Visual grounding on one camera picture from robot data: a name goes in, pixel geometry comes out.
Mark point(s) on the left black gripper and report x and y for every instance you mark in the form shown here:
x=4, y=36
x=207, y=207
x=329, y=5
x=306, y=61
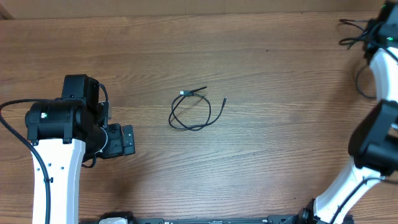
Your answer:
x=116, y=147

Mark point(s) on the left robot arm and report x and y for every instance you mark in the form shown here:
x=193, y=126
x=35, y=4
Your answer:
x=65, y=133

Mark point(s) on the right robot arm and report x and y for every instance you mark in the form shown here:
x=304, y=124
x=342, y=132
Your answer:
x=372, y=150

